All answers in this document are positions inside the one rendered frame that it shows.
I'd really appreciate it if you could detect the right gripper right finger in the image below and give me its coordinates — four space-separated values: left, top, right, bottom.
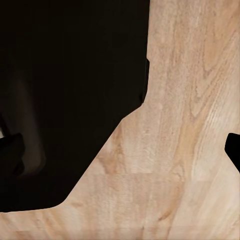
224 132 240 172

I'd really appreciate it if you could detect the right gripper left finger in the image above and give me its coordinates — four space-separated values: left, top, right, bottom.
0 133 26 192

